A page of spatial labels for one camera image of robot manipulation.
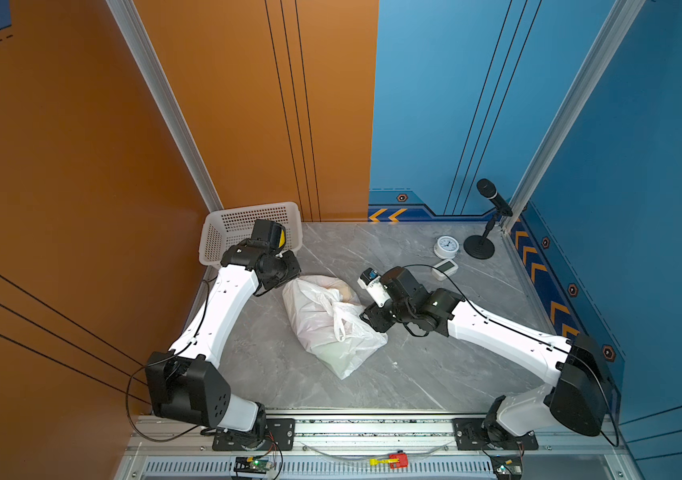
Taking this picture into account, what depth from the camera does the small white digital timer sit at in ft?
3.42

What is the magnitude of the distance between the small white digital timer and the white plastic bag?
0.34 metres

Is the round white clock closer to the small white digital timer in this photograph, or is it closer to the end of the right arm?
the small white digital timer

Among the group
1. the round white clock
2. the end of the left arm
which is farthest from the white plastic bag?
the round white clock

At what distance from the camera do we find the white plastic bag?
81cm
